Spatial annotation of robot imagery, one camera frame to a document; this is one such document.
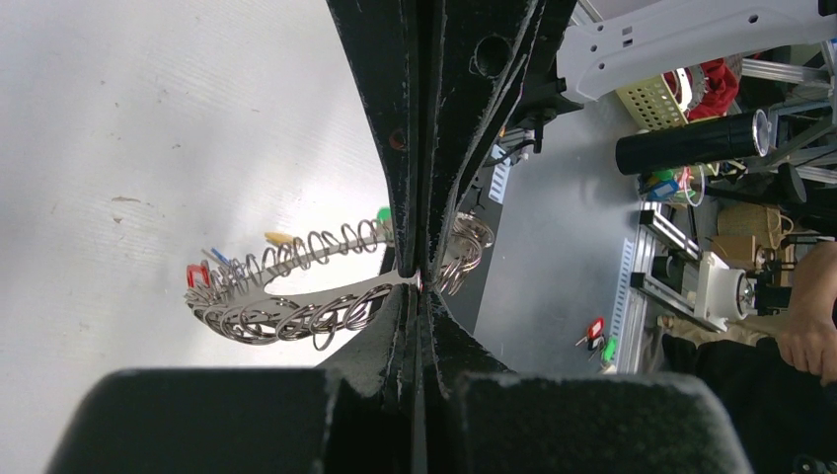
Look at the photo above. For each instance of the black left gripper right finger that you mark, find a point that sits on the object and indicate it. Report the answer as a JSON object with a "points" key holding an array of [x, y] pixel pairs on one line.
{"points": [[468, 403]]}

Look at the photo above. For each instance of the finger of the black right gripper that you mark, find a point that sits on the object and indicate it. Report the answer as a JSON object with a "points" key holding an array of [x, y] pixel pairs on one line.
{"points": [[379, 39], [480, 54]]}

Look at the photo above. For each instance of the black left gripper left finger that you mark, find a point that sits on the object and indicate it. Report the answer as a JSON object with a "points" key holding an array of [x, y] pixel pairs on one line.
{"points": [[367, 395]]}

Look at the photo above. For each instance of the large metal keyring with rings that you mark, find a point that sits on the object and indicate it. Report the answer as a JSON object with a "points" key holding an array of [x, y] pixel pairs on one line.
{"points": [[257, 300]]}

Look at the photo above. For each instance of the green plastic key tag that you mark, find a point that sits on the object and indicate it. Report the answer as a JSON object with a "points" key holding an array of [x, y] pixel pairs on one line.
{"points": [[384, 216]]}

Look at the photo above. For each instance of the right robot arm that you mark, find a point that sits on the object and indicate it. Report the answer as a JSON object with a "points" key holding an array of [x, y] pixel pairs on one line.
{"points": [[597, 59]]}

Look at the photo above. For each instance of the spare keys with tags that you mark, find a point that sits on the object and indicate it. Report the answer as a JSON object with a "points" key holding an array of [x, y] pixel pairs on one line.
{"points": [[599, 344]]}

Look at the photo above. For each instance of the person's hand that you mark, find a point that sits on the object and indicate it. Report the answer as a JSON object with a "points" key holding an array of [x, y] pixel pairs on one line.
{"points": [[808, 342]]}

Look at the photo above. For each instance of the yellow perforated basket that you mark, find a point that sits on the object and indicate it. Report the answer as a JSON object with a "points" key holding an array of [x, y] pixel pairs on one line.
{"points": [[659, 102]]}

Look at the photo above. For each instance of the black cylinder flashlight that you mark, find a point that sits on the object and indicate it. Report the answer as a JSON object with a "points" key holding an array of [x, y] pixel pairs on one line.
{"points": [[701, 142]]}

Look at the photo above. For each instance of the yellow plastic key tag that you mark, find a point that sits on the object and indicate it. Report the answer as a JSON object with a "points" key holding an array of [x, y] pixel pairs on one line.
{"points": [[278, 238]]}

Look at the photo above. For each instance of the red plastic key tag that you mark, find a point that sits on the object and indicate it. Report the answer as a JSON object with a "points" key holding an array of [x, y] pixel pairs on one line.
{"points": [[198, 275]]}

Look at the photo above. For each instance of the red cloth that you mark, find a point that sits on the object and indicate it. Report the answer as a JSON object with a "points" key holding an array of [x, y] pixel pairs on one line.
{"points": [[721, 88]]}

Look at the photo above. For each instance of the right white cable duct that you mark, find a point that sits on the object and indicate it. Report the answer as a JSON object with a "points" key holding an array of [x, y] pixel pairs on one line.
{"points": [[499, 180]]}

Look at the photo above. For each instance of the white cable duct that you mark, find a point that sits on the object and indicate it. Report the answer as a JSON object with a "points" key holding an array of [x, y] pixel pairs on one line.
{"points": [[499, 180], [624, 331]]}

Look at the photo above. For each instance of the left white cable duct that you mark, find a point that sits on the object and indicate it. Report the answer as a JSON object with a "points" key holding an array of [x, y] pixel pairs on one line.
{"points": [[624, 331]]}

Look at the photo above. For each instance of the aluminium frame rail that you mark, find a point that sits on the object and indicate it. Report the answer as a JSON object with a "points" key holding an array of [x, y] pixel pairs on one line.
{"points": [[668, 234]]}

